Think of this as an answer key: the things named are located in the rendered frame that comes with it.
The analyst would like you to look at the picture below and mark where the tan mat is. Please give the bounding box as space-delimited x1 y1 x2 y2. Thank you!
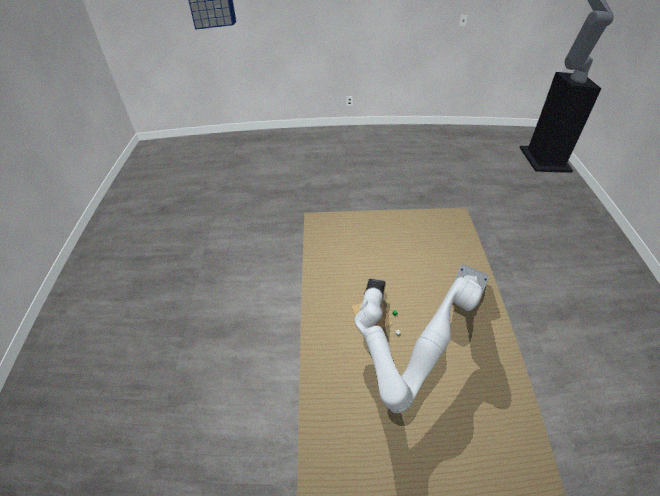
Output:
351 301 392 328

